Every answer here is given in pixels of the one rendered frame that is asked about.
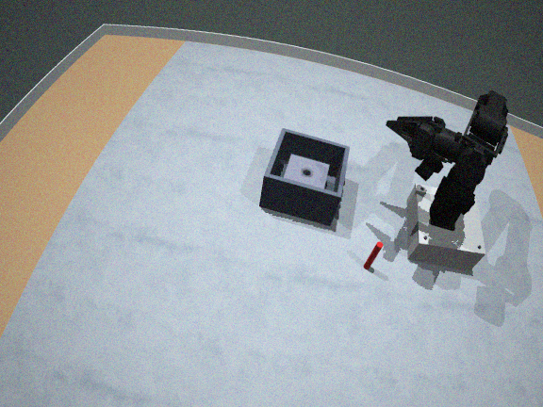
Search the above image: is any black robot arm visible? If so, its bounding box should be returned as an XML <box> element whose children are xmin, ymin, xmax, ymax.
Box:
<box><xmin>415</xmin><ymin>90</ymin><xmax>508</xmax><ymax>231</ymax></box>

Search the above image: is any dark red peg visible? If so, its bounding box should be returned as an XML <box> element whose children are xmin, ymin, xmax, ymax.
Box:
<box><xmin>364</xmin><ymin>242</ymin><xmax>383</xmax><ymax>269</ymax></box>

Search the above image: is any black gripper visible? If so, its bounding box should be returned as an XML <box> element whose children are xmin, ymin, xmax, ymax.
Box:
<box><xmin>386</xmin><ymin>116</ymin><xmax>465</xmax><ymax>164</ymax></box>

